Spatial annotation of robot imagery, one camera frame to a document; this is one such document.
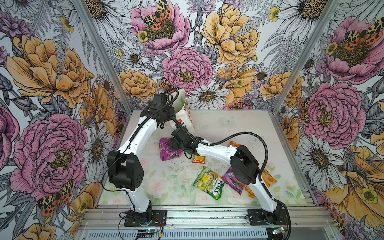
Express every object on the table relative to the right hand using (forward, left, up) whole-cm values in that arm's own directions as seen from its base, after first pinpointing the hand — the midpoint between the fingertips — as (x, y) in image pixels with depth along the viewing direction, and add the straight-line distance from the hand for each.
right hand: (176, 144), depth 93 cm
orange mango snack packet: (+3, -36, -5) cm, 36 cm away
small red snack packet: (-7, -13, -6) cm, 16 cm away
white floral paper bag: (+8, -5, +17) cm, 20 cm away
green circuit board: (-42, +10, -8) cm, 44 cm away
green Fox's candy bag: (-21, -19, -6) cm, 29 cm away
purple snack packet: (-3, +6, -1) cm, 7 cm away
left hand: (+9, +2, +14) cm, 17 cm away
